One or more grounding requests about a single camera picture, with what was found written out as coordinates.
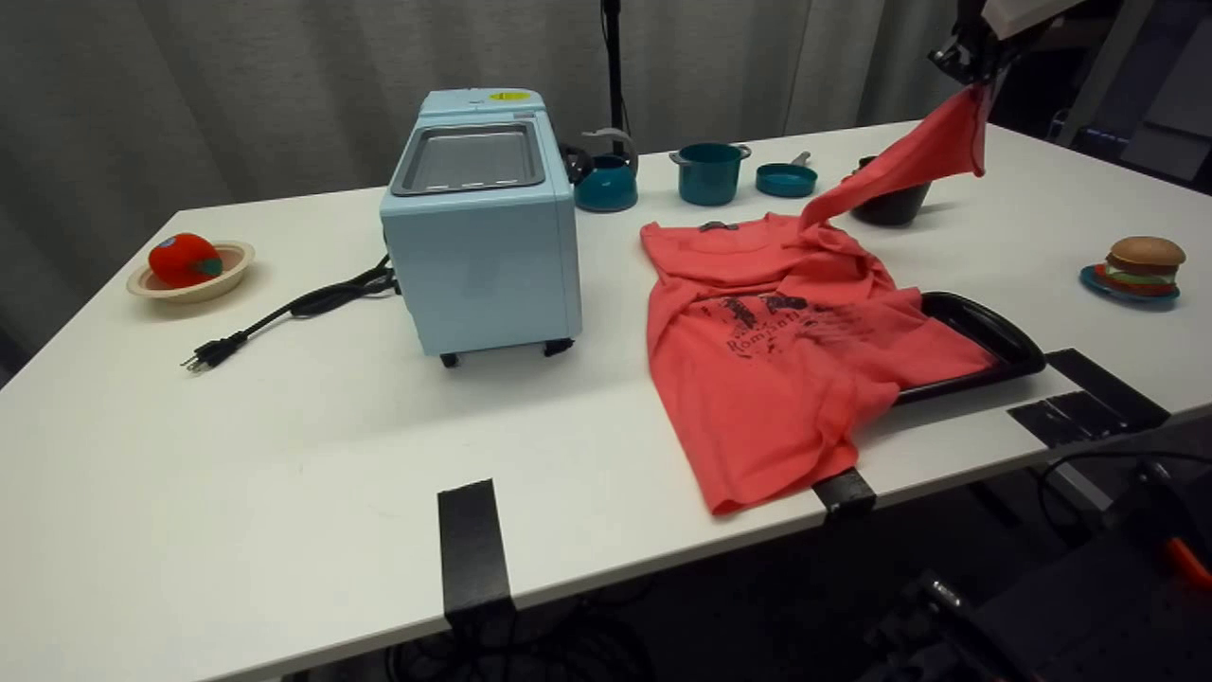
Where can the small black tape piece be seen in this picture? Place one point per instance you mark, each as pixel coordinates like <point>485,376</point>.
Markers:
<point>849,493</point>

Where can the long black tape strip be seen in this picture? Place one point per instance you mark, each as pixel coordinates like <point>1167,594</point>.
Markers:
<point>475,549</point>

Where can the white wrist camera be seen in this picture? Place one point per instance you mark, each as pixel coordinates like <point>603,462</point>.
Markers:
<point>1027,13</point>

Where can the red toy tomato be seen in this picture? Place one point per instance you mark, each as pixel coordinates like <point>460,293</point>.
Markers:
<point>184,258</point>

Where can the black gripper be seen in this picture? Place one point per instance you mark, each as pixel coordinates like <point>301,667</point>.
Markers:
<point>971,33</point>

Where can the black toy pot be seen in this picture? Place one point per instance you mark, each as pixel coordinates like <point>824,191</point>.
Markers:
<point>901,205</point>

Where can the toy burger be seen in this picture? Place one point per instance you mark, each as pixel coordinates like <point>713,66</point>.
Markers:
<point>1143,263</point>

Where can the small teal plate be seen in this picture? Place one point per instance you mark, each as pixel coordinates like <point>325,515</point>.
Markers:
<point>1091,287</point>

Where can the dark background furniture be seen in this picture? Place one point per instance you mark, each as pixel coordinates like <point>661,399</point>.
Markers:
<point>1139,87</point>

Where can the light blue toaster oven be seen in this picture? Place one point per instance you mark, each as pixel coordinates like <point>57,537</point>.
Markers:
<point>485,266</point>

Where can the black tripod stand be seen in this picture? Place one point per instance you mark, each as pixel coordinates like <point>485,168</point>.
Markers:
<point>613,63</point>

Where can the teal toy pot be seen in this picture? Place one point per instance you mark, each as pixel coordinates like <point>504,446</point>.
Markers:
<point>711,177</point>

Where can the teal toy kettle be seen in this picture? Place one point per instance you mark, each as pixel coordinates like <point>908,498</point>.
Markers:
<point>608,187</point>

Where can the teal toy frying pan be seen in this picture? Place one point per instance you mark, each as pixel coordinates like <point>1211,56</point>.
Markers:
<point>785,182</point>

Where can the red cloth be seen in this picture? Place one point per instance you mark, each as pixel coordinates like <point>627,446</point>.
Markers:
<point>761,379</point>

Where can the beige shallow bowl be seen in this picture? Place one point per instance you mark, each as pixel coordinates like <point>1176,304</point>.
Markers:
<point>204,289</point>

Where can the black grill tray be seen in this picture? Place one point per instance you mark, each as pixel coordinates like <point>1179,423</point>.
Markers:
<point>1008,342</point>

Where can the wide black tape patch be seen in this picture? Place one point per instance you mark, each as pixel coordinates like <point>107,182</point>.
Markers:
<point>1091,404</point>

